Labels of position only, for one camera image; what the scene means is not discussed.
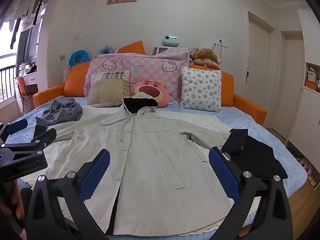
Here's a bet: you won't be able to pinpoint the white desk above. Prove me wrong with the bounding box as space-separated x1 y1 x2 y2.
14 74 39 93

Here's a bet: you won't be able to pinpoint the black balcony railing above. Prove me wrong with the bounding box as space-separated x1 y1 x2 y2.
0 65 17 103

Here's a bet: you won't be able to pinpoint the black garment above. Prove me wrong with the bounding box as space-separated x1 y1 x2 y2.
221 128 288 180

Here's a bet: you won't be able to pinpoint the beige slippers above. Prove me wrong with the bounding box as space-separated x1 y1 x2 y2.
307 172 320 187

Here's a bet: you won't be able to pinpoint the brown teddy bear plush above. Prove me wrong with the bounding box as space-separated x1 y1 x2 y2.
192 47 220 70

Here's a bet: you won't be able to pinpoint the orange cushion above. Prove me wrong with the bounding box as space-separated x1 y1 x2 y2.
118 41 146 55

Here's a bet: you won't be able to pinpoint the white shelf stand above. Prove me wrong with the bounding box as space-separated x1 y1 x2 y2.
154 45 185 55

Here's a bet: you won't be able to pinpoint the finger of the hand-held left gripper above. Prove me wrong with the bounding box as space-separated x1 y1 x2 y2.
0 124 57 156
0 119 28 144

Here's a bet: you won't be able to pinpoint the pink cat print blanket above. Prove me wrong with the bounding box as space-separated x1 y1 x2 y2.
84 47 190 105

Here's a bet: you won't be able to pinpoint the white storage container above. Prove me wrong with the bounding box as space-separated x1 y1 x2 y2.
307 66 319 82

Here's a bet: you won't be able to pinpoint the white floral pillow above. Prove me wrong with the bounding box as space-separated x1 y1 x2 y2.
180 66 222 113

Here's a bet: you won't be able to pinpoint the blue neck pillow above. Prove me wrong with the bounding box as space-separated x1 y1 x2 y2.
69 50 91 68

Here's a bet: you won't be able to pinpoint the person's left hand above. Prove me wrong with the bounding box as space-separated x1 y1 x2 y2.
0 179 21 217

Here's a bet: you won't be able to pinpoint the orange storage box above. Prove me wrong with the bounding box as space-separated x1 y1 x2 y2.
304 79 320 90

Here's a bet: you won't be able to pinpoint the white projector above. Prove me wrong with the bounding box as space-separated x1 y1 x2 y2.
161 35 181 47

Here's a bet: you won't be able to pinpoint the orange sofa bed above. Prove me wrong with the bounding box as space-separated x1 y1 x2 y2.
32 61 267 127

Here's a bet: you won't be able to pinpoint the grey curtain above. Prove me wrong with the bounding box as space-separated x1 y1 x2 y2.
16 27 32 77

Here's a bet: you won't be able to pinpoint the pink fluffy slippers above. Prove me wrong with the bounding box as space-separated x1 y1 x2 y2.
299 157 311 174

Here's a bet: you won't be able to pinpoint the row of hanging clothes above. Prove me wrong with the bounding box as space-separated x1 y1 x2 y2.
7 0 47 48

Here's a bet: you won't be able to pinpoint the white daisy print blanket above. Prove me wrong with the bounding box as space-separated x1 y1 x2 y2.
19 105 258 238

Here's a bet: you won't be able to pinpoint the beige hooded coat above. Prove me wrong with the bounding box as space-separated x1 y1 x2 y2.
46 92 234 235

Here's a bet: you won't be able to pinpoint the patchwork polka dot pillow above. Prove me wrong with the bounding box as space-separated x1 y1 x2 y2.
86 70 131 108

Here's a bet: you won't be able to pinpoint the orange chair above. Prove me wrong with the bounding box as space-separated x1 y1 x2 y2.
16 76 34 110

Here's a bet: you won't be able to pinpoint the pink bear plush pillow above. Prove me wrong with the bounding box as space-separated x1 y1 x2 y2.
130 78 170 108

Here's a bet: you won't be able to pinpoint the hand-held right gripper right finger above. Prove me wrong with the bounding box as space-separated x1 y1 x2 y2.
208 146 293 240

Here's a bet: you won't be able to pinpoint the plain white door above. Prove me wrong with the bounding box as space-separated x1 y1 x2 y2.
280 30 305 140

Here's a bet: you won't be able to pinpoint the blue plush toy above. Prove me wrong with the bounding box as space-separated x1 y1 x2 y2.
97 46 119 55

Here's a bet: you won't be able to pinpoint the grey garment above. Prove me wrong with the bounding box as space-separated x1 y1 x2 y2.
36 97 83 128

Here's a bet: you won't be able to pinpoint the white wardrobe cabinet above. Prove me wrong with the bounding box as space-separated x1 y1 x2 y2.
284 9 320 165

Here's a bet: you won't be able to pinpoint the tangled black cables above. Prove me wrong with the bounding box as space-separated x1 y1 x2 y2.
187 47 198 62

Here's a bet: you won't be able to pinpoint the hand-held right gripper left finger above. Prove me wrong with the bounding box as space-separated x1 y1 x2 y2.
26 149 118 240

